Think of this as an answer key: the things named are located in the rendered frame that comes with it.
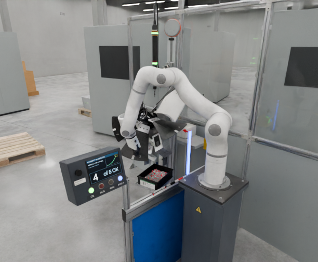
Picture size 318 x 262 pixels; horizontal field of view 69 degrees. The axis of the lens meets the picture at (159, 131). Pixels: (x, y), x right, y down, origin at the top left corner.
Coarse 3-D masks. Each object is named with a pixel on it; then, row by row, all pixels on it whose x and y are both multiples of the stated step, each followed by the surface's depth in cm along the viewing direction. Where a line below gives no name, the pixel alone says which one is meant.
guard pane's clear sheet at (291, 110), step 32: (160, 32) 251; (192, 32) 220; (224, 32) 197; (256, 32) 178; (288, 32) 162; (160, 64) 262; (192, 64) 229; (224, 64) 203; (256, 64) 183; (288, 64) 166; (160, 96) 274; (224, 96) 210; (288, 96) 171; (256, 128) 195; (288, 128) 176
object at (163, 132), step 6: (162, 120) 176; (156, 126) 168; (162, 126) 167; (168, 126) 167; (174, 126) 166; (162, 132) 162; (168, 132) 161; (174, 132) 161; (162, 138) 159; (168, 138) 158
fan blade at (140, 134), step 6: (138, 132) 178; (138, 138) 177; (144, 138) 178; (126, 144) 176; (144, 144) 176; (126, 150) 174; (144, 150) 174; (126, 156) 173; (138, 156) 172; (144, 156) 172
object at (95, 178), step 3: (96, 171) 104; (99, 171) 105; (90, 174) 102; (93, 174) 103; (96, 174) 104; (99, 174) 105; (90, 177) 102; (93, 177) 103; (96, 177) 104; (99, 177) 105; (90, 180) 102; (93, 180) 103; (96, 180) 104; (99, 180) 105; (93, 183) 103
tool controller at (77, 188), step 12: (84, 156) 104; (96, 156) 104; (108, 156) 108; (120, 156) 112; (60, 168) 104; (72, 168) 97; (84, 168) 100; (96, 168) 104; (108, 168) 108; (120, 168) 112; (72, 180) 97; (84, 180) 100; (108, 180) 108; (72, 192) 99; (84, 192) 100; (96, 192) 104
